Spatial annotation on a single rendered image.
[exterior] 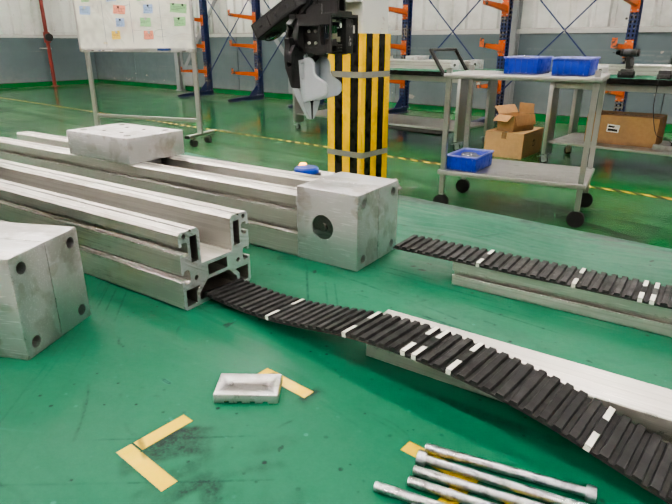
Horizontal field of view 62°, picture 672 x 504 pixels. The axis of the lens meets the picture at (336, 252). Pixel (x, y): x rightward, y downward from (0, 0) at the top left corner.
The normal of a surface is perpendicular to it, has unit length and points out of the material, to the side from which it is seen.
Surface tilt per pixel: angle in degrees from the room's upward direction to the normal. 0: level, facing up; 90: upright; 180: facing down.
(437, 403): 0
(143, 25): 86
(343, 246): 90
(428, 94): 90
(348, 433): 0
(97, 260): 90
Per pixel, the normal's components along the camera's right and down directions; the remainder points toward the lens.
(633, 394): 0.00, -0.94
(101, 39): -0.35, 0.33
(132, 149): 0.83, 0.20
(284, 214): -0.56, 0.29
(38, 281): 0.98, 0.07
